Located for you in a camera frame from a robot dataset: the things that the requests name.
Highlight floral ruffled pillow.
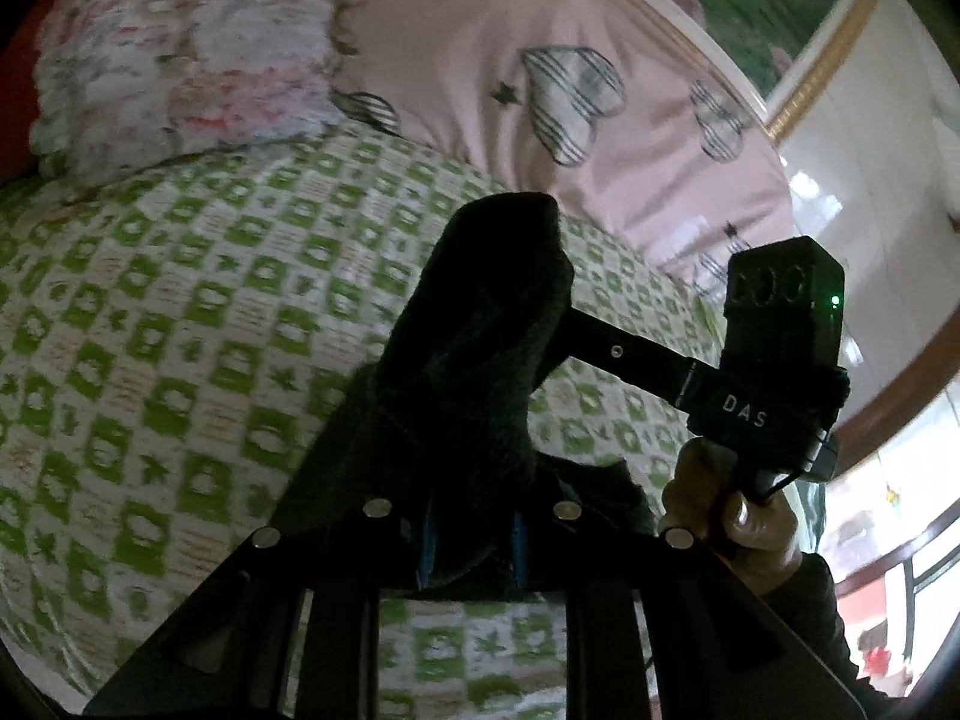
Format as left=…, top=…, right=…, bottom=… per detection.
left=29, top=0, right=343, bottom=187

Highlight brown wooden door frame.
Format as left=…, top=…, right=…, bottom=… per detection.
left=836, top=338, right=958, bottom=475

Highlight black pants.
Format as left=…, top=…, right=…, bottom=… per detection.
left=274, top=193, right=652, bottom=601

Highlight person's right hand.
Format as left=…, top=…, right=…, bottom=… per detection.
left=658, top=437, right=802, bottom=596

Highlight dark right sleeve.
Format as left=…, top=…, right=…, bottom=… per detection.
left=761, top=553, right=872, bottom=706

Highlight pink heart pattern quilt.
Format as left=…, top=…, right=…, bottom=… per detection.
left=332, top=0, right=794, bottom=299

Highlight green white checkered bedsheet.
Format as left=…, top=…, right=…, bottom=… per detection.
left=2, top=124, right=721, bottom=718

